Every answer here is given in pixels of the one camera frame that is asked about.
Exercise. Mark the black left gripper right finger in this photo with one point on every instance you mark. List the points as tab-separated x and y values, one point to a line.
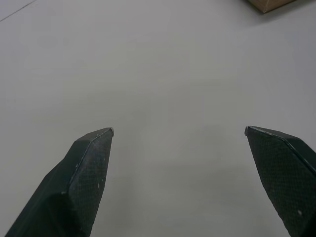
286	177

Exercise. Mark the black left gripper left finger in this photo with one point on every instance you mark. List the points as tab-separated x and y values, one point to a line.
74	187

